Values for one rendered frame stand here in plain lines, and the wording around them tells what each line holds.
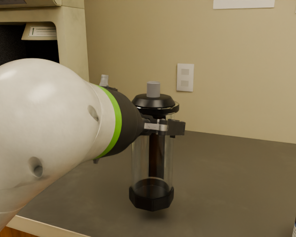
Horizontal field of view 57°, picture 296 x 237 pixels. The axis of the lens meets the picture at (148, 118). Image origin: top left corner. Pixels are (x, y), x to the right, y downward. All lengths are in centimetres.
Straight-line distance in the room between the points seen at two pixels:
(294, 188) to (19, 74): 75
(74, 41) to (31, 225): 52
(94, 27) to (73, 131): 110
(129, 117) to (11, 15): 71
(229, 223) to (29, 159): 52
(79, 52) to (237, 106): 64
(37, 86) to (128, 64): 103
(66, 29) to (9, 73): 64
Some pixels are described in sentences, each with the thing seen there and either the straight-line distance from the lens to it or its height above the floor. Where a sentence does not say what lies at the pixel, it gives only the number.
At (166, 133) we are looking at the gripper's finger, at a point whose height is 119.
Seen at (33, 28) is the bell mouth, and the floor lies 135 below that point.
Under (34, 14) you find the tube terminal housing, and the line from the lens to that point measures 93.
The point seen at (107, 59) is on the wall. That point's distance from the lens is 128.
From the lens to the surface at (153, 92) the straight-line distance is 55.
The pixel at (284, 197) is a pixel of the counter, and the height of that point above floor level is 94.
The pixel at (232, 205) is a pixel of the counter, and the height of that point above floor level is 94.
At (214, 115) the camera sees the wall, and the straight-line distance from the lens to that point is 117.
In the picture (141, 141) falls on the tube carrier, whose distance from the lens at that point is 55.
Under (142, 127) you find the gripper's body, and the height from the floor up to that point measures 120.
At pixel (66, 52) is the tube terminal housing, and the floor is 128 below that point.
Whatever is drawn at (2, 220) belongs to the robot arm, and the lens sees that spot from 30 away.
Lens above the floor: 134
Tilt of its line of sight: 18 degrees down
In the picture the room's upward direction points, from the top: straight up
